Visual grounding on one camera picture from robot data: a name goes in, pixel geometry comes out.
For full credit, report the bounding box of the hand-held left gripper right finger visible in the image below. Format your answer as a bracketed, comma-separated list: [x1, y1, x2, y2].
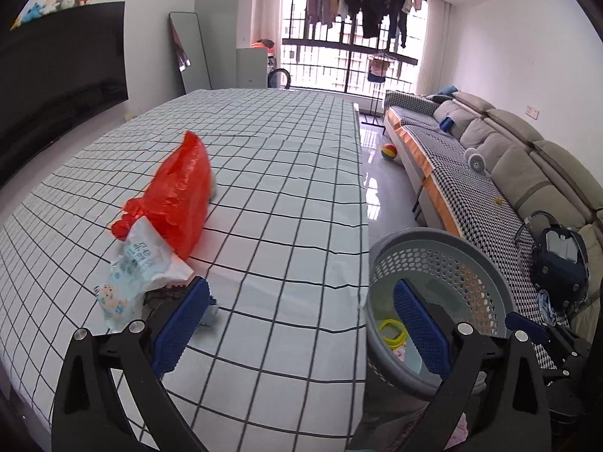
[393, 279, 552, 452]

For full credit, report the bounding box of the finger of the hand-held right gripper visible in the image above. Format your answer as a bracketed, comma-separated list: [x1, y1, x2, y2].
[505, 312, 592, 377]

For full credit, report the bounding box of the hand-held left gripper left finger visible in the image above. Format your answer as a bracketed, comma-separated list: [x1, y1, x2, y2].
[51, 275, 211, 452]

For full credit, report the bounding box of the grey perforated basket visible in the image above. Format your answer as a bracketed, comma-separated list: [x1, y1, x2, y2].
[366, 228, 516, 399]

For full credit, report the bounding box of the white wet wipes packet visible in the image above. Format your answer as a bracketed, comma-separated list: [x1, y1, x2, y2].
[95, 217, 194, 333]

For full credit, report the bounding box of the red plastic bag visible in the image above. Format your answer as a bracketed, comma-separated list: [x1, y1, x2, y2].
[111, 130, 214, 261]

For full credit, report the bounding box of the dark mesh item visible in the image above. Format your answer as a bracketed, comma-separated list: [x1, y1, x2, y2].
[141, 285, 189, 327]

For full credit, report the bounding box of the dark blue bag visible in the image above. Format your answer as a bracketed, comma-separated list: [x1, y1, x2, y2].
[513, 212, 592, 312]

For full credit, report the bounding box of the pink cloth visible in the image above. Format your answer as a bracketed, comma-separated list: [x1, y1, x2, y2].
[443, 412, 471, 452]

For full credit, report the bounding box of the black standing rack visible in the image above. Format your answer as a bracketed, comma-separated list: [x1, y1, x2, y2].
[360, 49, 399, 126]

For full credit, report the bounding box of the black round hoop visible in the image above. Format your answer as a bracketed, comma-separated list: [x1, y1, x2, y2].
[268, 67, 293, 90]

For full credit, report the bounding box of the white cabinet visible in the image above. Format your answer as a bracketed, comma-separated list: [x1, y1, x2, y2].
[236, 47, 270, 90]

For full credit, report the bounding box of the leaning mirror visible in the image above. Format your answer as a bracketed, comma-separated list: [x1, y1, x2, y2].
[168, 11, 212, 96]

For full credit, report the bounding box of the white curtain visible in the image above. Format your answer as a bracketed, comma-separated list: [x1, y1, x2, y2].
[415, 0, 453, 98]
[257, 0, 286, 88]

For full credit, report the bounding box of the black television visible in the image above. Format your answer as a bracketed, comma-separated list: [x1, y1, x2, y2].
[0, 1, 130, 189]

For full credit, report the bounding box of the black window grille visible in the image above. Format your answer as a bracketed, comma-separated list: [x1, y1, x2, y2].
[282, 0, 420, 96]

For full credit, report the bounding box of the row of hanging clothes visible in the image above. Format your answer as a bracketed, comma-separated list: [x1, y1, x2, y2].
[305, 0, 425, 49]

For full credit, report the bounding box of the row of plush toys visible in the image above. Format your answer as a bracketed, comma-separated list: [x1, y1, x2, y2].
[10, 0, 99, 30]

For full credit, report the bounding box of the yellow ring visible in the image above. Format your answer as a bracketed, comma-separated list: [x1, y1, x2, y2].
[379, 319, 409, 349]

